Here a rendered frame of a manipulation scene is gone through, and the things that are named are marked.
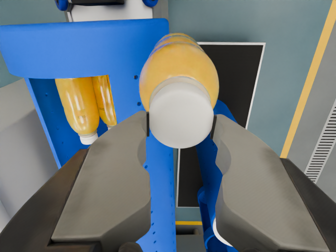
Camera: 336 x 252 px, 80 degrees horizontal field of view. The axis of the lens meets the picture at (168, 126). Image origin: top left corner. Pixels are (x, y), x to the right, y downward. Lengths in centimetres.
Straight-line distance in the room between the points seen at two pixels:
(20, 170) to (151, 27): 64
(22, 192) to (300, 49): 175
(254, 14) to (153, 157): 134
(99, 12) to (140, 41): 30
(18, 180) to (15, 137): 14
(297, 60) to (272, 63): 17
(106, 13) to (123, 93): 32
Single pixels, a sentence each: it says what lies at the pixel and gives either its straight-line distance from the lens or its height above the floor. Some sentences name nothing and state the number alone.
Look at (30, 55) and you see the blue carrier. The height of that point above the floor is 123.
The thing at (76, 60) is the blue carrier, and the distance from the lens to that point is 30.
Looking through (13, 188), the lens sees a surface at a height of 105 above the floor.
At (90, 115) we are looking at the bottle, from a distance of 45.
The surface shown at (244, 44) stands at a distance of 144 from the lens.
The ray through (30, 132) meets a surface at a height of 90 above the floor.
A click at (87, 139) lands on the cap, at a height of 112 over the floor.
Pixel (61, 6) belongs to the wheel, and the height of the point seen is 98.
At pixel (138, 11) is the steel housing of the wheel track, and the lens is 58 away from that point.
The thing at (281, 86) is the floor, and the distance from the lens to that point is 178.
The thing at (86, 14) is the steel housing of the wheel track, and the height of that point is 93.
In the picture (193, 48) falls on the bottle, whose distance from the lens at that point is 17.
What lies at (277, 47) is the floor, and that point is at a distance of 169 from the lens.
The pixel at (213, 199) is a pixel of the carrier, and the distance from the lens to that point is 82.
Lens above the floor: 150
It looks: 62 degrees down
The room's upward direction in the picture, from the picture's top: 179 degrees counter-clockwise
